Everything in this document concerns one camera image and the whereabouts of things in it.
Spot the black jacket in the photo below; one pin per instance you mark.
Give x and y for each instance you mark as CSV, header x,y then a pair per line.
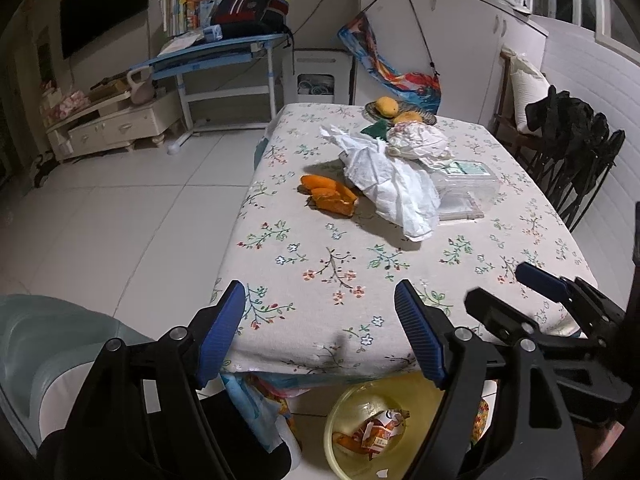
x,y
565,115

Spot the white pillow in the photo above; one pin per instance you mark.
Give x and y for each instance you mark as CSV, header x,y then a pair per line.
x,y
525,87

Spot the wooden chair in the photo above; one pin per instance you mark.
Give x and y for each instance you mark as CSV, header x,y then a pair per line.
x,y
505,130

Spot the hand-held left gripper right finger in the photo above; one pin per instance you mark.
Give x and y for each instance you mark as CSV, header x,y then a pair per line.
x,y
420,335

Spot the colourful printed cloth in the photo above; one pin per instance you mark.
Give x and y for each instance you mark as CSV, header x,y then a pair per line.
x,y
400,82

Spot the orange peel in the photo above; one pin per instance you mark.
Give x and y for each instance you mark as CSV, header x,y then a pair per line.
x,y
336,201
316,184

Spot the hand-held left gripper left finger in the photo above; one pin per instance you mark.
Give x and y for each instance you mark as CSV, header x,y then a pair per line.
x,y
220,335

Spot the white wall cabinet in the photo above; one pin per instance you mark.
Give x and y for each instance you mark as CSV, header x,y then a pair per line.
x,y
450,20

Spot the yellow plastic basin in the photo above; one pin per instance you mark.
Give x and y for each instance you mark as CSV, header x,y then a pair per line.
x,y
345,460

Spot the white plastic stool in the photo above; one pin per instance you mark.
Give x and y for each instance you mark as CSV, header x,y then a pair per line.
x,y
315,67

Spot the dark striped backpack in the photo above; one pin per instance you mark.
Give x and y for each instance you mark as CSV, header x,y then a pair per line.
x,y
250,10

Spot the pink floral box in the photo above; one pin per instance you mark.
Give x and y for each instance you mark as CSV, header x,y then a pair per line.
x,y
69,104

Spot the clear plastic container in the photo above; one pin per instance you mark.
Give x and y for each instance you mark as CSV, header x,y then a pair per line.
x,y
470,187

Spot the green packet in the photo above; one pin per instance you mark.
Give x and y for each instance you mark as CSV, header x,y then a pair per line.
x,y
376,130

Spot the row of books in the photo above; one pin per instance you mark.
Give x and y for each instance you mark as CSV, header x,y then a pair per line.
x,y
182,16

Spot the red and white wrapper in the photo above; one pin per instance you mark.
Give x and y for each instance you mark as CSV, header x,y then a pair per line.
x,y
380,432

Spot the black metal chair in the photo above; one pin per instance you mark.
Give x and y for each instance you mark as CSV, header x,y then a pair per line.
x,y
575,190

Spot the blue study desk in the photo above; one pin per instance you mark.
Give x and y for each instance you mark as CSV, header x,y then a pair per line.
x,y
210,52

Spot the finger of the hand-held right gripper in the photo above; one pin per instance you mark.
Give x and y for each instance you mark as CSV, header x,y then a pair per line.
x,y
542,280
495,312

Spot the yellow mango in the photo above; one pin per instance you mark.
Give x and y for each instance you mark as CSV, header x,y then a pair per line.
x,y
407,118
386,106

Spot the white plastic bag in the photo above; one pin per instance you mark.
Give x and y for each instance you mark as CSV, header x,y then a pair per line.
x,y
395,185

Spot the white printed bag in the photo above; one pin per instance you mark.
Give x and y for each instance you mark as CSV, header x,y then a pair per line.
x,y
417,141

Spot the patterned plastic bag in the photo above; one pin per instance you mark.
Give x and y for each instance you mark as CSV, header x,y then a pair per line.
x,y
260,410

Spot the table with floral cloth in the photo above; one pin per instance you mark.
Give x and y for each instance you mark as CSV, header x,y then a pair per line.
x,y
320,250

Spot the black television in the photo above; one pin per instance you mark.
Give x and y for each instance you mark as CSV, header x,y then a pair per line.
x,y
102,7

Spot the cream television cabinet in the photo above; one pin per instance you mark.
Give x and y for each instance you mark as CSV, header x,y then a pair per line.
x,y
125,122

